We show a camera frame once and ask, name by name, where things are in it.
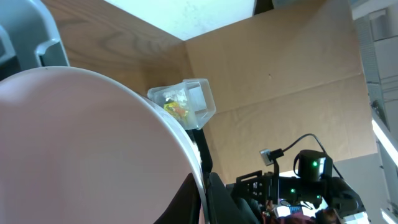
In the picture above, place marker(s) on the black waste tray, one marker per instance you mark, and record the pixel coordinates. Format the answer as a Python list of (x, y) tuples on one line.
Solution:
[(198, 138)]

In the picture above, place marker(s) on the pink bowl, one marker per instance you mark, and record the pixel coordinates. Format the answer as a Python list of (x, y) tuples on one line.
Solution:
[(79, 147)]

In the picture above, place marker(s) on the grey dishwasher rack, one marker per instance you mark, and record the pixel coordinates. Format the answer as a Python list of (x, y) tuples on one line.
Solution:
[(29, 37)]

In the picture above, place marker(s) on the cardboard box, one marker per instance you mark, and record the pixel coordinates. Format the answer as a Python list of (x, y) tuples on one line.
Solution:
[(287, 78)]

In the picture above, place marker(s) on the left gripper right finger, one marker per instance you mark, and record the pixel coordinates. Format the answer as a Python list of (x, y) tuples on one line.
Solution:
[(222, 208)]

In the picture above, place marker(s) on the green snack wrapper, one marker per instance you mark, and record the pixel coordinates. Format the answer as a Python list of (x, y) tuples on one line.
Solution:
[(175, 110)]

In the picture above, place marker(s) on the white tissue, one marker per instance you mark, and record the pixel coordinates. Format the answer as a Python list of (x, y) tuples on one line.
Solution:
[(175, 95)]

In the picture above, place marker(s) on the clear plastic bin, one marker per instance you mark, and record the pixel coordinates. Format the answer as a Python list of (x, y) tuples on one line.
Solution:
[(200, 103)]

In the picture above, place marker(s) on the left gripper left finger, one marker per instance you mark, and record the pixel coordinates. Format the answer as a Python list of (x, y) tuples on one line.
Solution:
[(185, 206)]

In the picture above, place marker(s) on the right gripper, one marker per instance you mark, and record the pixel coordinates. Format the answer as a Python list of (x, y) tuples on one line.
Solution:
[(263, 187)]

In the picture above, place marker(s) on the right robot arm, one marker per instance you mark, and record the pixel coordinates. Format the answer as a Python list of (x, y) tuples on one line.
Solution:
[(313, 183)]

